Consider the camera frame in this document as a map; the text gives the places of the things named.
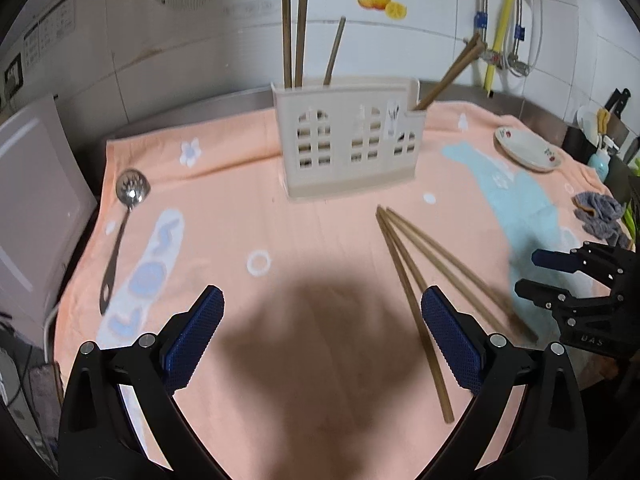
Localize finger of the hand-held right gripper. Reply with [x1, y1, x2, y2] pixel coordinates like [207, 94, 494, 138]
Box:
[531, 241, 627, 286]
[514, 278, 614, 314]

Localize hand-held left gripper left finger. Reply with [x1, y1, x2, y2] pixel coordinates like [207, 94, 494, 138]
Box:
[57, 285, 226, 480]

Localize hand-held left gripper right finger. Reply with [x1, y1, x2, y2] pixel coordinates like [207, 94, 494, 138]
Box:
[421, 286, 583, 480]

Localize brown wooden chopstick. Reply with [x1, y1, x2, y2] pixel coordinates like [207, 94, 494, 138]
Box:
[376, 205, 455, 424]
[425, 40, 487, 107]
[378, 209, 522, 332]
[281, 0, 293, 88]
[294, 0, 309, 87]
[414, 35, 480, 111]
[323, 16, 347, 86]
[386, 208, 539, 342]

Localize cream plastic utensil holder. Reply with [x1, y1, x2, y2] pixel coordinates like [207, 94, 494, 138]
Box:
[271, 77, 426, 204]

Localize grey rag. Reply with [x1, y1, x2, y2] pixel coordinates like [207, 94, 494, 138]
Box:
[572, 191, 633, 250]

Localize green plastic item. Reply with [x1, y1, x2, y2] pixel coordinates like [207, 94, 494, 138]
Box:
[622, 195, 640, 241]

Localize blue dish soap bottle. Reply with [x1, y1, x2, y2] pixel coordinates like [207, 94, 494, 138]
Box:
[587, 147, 612, 183]

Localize white printed plate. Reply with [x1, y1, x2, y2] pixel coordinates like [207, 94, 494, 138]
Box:
[494, 126, 564, 173]

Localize peach printed towel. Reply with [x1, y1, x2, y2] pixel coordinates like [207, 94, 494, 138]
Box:
[52, 97, 618, 480]

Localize white kitchen tool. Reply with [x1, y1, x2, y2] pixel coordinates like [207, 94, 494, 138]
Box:
[576, 105, 601, 136]

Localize metal slotted spoon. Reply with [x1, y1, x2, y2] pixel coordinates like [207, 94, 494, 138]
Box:
[98, 168, 152, 317]

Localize black kitchen knife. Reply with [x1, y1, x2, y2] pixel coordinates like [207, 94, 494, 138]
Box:
[605, 87, 632, 133]

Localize white cutting board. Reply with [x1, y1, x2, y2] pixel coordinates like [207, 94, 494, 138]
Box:
[0, 92, 98, 321]

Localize white instruction sticker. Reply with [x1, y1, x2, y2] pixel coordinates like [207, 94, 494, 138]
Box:
[22, 0, 76, 68]

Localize white cable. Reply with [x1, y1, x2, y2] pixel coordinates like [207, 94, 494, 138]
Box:
[42, 305, 63, 366]

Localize red handled water valve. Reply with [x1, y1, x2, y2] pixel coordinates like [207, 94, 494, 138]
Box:
[462, 32, 503, 68]

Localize thin grey hose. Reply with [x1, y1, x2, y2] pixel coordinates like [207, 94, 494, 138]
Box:
[520, 0, 547, 77]

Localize yellow corrugated hose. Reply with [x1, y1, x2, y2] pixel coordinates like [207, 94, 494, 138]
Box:
[482, 0, 526, 98]

